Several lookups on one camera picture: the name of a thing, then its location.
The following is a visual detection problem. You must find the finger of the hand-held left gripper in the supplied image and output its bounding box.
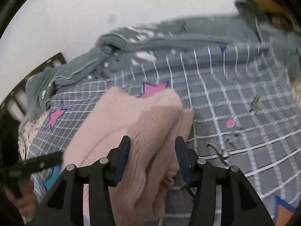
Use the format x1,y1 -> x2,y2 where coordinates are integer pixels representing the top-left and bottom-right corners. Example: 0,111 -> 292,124
22,151 -> 64,170

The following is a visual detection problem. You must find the pink knit sweater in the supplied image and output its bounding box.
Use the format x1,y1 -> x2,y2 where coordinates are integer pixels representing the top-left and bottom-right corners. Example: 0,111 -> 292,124
62,86 -> 195,226

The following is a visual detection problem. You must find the grey-green pillow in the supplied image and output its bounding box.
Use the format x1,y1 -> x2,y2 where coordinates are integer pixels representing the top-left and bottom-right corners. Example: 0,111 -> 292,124
25,46 -> 111,119

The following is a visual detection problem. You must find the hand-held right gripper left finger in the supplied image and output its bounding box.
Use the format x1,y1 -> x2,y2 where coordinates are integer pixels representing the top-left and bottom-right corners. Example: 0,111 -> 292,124
35,135 -> 131,226

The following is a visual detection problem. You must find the yellow brown cloth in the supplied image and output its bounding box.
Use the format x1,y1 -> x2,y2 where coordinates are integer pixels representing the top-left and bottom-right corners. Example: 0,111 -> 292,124
246,0 -> 296,32

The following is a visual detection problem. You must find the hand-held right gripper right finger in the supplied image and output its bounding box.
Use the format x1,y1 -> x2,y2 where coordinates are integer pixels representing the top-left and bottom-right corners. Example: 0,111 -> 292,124
175,136 -> 275,226

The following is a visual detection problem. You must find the grey-green quilt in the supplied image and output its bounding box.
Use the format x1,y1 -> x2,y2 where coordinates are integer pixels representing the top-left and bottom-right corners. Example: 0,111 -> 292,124
95,0 -> 301,82

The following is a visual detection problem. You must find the dark wooden headboard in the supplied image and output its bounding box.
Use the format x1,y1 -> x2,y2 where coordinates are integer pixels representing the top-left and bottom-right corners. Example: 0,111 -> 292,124
0,52 -> 67,123

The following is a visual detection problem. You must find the person's left hand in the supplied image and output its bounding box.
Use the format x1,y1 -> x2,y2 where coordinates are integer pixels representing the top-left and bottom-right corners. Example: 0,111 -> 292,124
5,181 -> 41,225

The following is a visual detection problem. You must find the floral pillow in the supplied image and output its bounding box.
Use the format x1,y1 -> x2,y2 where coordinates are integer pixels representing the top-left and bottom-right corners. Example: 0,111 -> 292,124
17,116 -> 49,159

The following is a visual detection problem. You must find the grey checked star bed sheet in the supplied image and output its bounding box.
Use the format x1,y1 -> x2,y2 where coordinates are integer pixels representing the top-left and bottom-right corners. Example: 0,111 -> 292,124
24,41 -> 301,226

